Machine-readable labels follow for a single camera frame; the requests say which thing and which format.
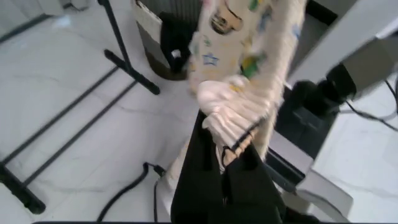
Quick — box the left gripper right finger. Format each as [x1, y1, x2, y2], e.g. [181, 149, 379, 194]
[225, 146, 287, 223]

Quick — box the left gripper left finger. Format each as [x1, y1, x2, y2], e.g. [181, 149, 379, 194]
[170, 110, 228, 223]

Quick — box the cream printed garment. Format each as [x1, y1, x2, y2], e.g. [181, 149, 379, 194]
[164, 0, 308, 190]

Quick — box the black t-shirt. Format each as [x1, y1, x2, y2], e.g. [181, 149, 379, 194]
[159, 11, 197, 75]

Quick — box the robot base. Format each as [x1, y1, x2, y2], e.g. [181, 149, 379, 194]
[264, 0, 398, 223]

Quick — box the white laundry basket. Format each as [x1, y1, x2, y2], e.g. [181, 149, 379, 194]
[132, 0, 205, 81]

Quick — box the black clothes rack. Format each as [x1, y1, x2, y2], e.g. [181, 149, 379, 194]
[0, 0, 161, 215]

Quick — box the black cable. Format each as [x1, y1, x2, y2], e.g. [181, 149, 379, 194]
[97, 161, 167, 223]
[340, 77, 398, 133]

